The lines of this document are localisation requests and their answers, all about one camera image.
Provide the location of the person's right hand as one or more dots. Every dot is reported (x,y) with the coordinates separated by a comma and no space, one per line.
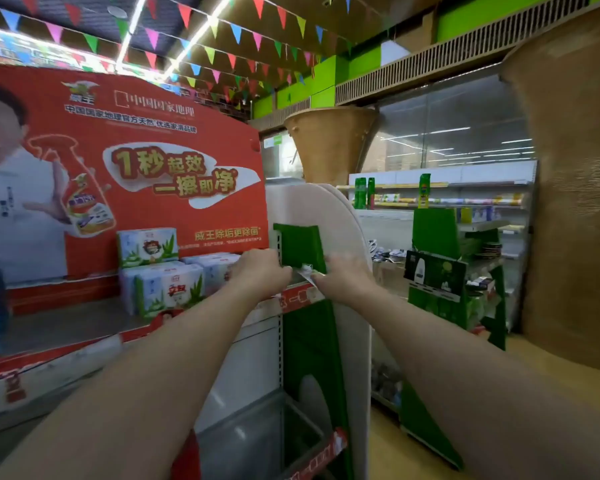
(350,282)

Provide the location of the person's left hand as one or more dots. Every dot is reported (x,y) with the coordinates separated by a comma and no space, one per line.
(262,274)

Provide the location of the person's left forearm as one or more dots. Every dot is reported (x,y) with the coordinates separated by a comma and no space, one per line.
(155,394)

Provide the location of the person's right forearm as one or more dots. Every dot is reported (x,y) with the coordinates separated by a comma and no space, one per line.
(480,404)

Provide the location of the white shelf unit yellow strips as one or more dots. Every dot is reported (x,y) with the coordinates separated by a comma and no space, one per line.
(480,172)

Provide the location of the white green tissue pack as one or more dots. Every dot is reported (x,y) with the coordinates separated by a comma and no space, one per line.
(147,247)
(170,289)
(215,269)

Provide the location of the green end panel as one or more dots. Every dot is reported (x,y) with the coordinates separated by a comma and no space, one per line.
(305,344)

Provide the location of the white arched end panel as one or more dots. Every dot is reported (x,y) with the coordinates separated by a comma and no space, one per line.
(305,204)

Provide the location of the black product box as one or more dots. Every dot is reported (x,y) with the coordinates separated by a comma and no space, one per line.
(432,274)

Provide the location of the green yellow spray can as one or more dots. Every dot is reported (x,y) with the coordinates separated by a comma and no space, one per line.
(424,192)

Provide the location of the row of colourful wrap rolls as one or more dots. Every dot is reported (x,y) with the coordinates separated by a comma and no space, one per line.
(455,200)

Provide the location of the woven brown column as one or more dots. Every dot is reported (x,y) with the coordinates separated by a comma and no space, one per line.
(330,144)
(570,194)

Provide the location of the red advertising board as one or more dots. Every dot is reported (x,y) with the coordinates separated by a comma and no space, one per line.
(180,124)

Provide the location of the ceiling strip light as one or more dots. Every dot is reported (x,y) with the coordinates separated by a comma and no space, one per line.
(200,32)
(130,29)

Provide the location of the white ventilation grille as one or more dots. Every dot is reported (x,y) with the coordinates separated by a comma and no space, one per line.
(455,49)

